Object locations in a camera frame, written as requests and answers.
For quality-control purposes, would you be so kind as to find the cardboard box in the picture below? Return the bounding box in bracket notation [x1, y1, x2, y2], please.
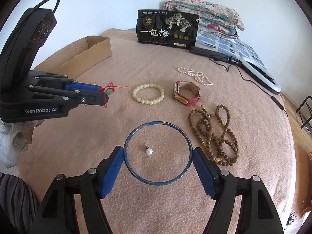
[34, 35, 112, 79]

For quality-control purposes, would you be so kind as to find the white ring light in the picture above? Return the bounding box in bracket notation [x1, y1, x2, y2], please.
[189, 46, 282, 95]

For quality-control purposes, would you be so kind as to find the brown wooden bead necklace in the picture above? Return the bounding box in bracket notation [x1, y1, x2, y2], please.
[187, 104, 240, 167]

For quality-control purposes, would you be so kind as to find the black snack bag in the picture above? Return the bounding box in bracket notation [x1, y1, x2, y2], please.
[136, 10, 199, 49]

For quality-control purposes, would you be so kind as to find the folded floral quilt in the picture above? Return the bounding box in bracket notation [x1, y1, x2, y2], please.
[163, 0, 245, 39]

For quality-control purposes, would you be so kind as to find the black cable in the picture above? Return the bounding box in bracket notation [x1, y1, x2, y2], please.
[209, 53, 289, 119]

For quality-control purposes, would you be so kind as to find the red strap wristwatch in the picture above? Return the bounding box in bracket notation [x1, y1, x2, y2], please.
[172, 81, 201, 107]

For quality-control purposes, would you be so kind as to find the pearl earring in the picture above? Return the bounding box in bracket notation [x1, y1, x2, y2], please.
[144, 144, 153, 155]

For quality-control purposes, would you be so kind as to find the white gloved left hand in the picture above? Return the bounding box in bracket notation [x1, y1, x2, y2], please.
[1, 120, 45, 168]

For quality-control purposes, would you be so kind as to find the black metal clothes rack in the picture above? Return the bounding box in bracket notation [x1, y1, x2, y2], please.
[296, 96, 311, 135]

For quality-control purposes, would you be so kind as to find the pale green bead bracelet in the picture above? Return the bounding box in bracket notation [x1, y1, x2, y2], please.
[132, 82, 165, 106]

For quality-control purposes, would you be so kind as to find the white pearl necklace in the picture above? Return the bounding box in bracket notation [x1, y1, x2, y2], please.
[176, 66, 214, 87]

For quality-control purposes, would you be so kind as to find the green jade pendant red cord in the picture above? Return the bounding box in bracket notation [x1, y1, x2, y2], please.
[94, 81, 129, 108]

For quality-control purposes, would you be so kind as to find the blue bangle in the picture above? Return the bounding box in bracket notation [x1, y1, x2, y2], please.
[123, 121, 193, 186]

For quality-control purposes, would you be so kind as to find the blue checked bed sheet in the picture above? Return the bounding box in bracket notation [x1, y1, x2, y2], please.
[195, 31, 265, 68]

